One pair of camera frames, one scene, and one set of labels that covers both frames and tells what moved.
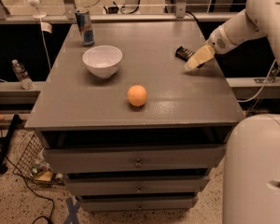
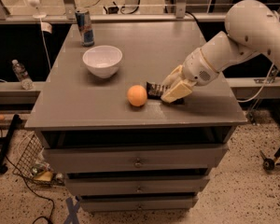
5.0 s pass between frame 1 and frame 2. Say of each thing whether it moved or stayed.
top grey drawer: stayed
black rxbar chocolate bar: moved
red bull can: stayed
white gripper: moved
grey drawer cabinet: stayed
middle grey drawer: stayed
